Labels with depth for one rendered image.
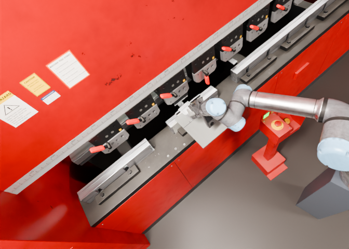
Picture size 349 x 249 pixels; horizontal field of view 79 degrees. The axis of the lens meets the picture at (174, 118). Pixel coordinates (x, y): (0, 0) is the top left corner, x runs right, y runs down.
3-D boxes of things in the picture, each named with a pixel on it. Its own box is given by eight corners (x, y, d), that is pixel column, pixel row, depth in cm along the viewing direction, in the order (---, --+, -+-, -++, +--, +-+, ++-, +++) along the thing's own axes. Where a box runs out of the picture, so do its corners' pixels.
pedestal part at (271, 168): (270, 180, 191) (272, 177, 181) (251, 159, 205) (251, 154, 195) (287, 168, 193) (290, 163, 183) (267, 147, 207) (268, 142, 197)
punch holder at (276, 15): (272, 24, 126) (277, -3, 112) (260, 19, 130) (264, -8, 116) (290, 11, 128) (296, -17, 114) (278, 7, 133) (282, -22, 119)
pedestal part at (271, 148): (267, 161, 188) (278, 134, 144) (263, 155, 192) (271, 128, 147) (273, 157, 189) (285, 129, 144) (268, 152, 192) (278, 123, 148)
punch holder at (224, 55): (223, 63, 119) (222, 39, 106) (213, 56, 124) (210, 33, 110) (242, 48, 122) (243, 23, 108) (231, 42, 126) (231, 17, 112)
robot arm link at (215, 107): (222, 120, 87) (205, 109, 86) (212, 120, 98) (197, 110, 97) (231, 104, 88) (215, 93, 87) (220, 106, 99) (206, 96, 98)
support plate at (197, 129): (203, 149, 116) (203, 148, 115) (174, 120, 130) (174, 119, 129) (227, 128, 119) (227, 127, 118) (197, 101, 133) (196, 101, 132)
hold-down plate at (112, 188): (100, 205, 125) (97, 204, 123) (96, 198, 128) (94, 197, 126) (141, 171, 130) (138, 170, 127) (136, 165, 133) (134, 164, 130)
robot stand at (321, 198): (327, 200, 173) (383, 173, 109) (319, 219, 168) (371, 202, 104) (304, 187, 182) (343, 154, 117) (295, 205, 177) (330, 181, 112)
